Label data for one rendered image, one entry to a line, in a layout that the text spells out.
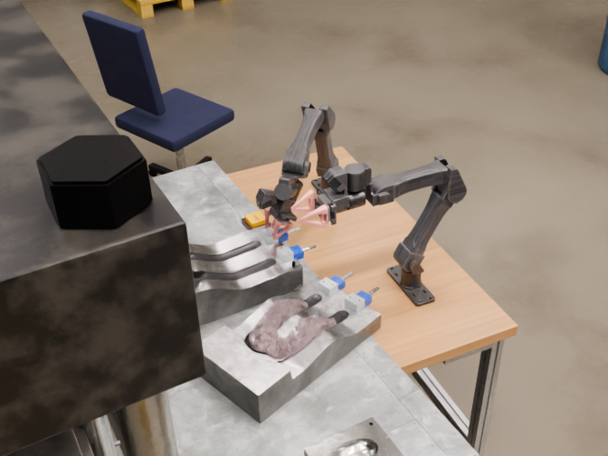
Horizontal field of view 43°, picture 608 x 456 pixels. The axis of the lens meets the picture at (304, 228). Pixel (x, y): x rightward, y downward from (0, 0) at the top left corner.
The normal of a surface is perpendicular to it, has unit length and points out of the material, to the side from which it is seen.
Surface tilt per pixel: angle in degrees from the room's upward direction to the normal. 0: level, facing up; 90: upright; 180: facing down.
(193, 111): 0
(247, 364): 0
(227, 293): 90
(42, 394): 90
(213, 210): 0
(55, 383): 90
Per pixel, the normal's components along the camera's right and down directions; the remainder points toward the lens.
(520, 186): -0.02, -0.81
